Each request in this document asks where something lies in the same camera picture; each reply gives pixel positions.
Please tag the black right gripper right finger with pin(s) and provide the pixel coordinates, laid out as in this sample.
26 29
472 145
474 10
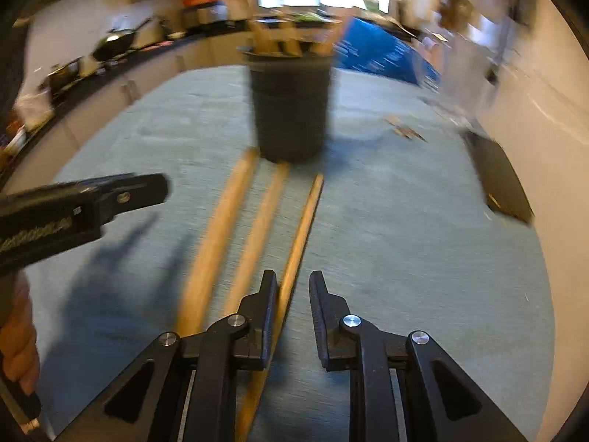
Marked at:
402 387

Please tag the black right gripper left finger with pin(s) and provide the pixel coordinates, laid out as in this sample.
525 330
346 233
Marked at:
184 388

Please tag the lone wooden chopstick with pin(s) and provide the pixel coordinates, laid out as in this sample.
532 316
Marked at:
252 398

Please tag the lower kitchen counter cabinets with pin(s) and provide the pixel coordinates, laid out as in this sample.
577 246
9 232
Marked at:
98 98

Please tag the person's left hand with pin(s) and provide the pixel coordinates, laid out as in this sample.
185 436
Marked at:
21 362

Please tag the black frying pan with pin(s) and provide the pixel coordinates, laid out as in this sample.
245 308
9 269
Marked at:
117 42

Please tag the black smartphone in case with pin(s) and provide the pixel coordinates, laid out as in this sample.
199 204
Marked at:
501 187

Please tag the steel pot red lid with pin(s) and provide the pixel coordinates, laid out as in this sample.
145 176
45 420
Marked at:
198 13

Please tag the small metal keys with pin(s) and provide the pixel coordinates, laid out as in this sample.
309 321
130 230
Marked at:
403 130

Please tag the dark grey utensil holder cup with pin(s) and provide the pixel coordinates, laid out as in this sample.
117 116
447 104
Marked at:
290 102

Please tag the blue plastic bag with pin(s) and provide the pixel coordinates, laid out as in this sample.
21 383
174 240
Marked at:
367 48

